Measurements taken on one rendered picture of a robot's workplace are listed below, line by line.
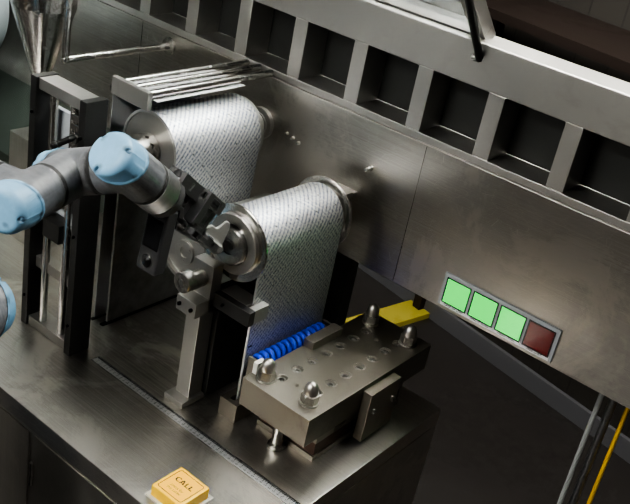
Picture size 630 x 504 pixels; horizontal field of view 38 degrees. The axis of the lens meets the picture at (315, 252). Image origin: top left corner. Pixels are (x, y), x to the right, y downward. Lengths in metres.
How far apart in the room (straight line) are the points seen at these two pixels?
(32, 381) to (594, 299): 1.05
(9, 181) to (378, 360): 0.83
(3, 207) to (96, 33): 1.09
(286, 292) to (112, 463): 0.44
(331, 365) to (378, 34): 0.64
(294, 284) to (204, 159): 0.30
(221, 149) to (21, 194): 0.59
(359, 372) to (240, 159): 0.49
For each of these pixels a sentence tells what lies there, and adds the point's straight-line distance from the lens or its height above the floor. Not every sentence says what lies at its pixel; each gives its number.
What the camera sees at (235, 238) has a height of 1.27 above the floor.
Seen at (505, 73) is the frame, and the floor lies 1.62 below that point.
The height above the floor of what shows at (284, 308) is 1.11.
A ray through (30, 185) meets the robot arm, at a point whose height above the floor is 1.44.
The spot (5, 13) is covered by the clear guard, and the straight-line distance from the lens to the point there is 2.42.
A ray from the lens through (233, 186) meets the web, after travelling 1.90.
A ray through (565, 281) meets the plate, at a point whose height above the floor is 1.31.
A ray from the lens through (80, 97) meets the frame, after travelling 1.71.
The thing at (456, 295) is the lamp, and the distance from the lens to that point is 1.81.
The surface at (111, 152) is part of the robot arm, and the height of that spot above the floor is 1.48.
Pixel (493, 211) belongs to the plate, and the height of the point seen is 1.37.
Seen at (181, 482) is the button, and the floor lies 0.92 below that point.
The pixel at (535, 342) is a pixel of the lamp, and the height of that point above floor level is 1.17.
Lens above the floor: 2.02
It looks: 27 degrees down
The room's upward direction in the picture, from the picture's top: 12 degrees clockwise
